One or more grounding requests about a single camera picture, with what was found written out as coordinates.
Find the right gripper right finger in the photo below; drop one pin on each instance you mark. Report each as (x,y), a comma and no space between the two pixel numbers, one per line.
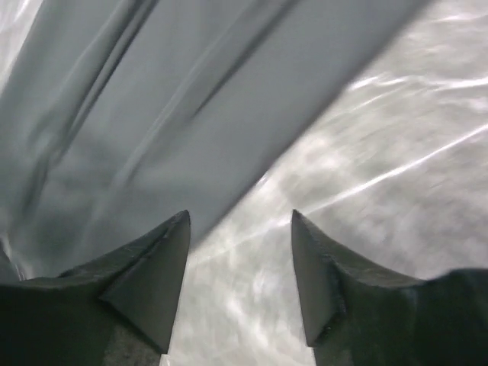
(357,312)

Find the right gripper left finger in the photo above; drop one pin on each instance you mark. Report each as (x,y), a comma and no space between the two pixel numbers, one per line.
(118,309)

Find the dark grey t-shirt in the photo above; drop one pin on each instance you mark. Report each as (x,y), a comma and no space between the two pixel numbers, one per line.
(115,115)

